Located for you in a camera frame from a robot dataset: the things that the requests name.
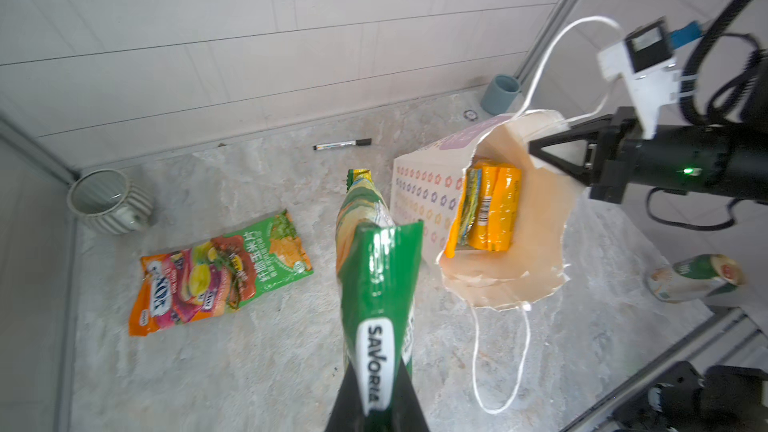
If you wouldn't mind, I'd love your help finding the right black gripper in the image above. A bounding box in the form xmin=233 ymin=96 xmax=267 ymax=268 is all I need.
xmin=528 ymin=107 xmax=767 ymax=203

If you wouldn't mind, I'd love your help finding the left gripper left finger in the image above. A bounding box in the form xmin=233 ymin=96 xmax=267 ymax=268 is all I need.
xmin=325 ymin=364 xmax=360 ymax=432

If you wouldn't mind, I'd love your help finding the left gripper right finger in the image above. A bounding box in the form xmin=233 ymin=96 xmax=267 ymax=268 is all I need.
xmin=395 ymin=361 xmax=430 ymax=432

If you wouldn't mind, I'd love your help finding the green Savoria snack pack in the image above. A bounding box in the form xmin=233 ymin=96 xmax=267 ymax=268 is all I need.
xmin=335 ymin=169 xmax=424 ymax=421

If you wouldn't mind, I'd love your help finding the white printed paper bag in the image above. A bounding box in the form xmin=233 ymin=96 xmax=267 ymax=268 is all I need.
xmin=389 ymin=15 xmax=625 ymax=416

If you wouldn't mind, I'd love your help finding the pink orange candy bag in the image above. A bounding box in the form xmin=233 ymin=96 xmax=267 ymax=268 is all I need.
xmin=129 ymin=236 xmax=257 ymax=337

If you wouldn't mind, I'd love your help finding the green chip snack bag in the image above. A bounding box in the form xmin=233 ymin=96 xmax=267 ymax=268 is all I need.
xmin=220 ymin=210 xmax=314 ymax=306

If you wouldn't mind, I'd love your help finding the teal ceramic cup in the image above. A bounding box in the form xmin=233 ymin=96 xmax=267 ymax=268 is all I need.
xmin=480 ymin=74 xmax=520 ymax=116

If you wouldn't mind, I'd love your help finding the yellow snack package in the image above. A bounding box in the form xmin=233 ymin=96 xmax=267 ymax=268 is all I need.
xmin=444 ymin=158 xmax=522 ymax=258

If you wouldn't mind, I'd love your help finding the black white marker pen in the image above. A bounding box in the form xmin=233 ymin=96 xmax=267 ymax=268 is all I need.
xmin=313 ymin=138 xmax=372 ymax=151

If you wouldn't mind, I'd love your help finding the striped ceramic mug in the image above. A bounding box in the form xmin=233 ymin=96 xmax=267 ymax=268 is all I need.
xmin=67 ymin=169 xmax=154 ymax=235

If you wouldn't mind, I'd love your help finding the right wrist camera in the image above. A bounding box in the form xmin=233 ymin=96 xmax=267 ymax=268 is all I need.
xmin=597 ymin=18 xmax=703 ymax=140

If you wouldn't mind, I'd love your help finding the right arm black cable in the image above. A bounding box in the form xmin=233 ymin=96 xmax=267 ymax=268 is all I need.
xmin=644 ymin=0 xmax=768 ymax=232

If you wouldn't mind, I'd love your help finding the right aluminium corner post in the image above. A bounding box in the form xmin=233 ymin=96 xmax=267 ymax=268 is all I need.
xmin=517 ymin=0 xmax=579 ymax=86

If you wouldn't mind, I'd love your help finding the aluminium corner post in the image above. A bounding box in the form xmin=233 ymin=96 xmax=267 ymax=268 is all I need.
xmin=1 ymin=112 xmax=80 ymax=186
xmin=517 ymin=0 xmax=579 ymax=86

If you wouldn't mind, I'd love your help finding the aluminium mounting rail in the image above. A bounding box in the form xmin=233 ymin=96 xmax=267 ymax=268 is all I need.
xmin=563 ymin=302 xmax=767 ymax=431

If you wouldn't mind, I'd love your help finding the left aluminium corner post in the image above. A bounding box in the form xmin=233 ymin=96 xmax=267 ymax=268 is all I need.
xmin=1 ymin=112 xmax=80 ymax=186

